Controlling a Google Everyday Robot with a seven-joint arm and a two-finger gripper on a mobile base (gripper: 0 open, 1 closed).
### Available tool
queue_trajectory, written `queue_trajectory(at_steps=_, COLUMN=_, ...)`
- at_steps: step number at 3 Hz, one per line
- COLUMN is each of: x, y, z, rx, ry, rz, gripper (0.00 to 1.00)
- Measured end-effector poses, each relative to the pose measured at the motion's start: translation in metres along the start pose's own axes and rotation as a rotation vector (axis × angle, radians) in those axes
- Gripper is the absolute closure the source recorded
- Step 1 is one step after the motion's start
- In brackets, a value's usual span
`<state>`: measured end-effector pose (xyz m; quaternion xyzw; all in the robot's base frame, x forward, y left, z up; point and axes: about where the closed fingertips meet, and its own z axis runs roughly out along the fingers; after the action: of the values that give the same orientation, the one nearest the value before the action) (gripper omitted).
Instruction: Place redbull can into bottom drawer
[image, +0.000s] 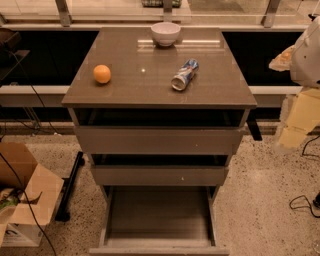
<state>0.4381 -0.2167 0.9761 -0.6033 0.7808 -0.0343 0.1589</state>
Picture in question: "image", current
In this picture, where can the bottom open grey drawer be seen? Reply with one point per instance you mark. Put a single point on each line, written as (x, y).
(159, 221)

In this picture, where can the orange fruit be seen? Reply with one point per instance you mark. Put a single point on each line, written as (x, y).
(102, 74)

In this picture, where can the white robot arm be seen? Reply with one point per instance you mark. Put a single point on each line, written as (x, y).
(302, 60)

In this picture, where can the dark chair on left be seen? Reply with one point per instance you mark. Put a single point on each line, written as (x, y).
(10, 55)

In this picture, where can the grey drawer cabinet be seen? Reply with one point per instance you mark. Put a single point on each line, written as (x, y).
(140, 95)

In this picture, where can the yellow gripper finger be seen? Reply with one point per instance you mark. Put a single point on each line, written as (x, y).
(282, 62)
(300, 115)

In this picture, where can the white ceramic bowl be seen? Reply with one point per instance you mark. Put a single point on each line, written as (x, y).
(165, 33)

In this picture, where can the top grey drawer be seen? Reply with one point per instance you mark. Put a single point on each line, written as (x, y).
(102, 140)

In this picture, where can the middle grey drawer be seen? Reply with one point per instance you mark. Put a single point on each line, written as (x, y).
(159, 176)

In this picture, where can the black metal stand leg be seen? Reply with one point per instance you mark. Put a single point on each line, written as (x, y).
(63, 214)

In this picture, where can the blue silver redbull can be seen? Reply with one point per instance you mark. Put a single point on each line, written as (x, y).
(184, 75)

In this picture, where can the brown cardboard box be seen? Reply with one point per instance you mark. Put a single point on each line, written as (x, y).
(29, 193)

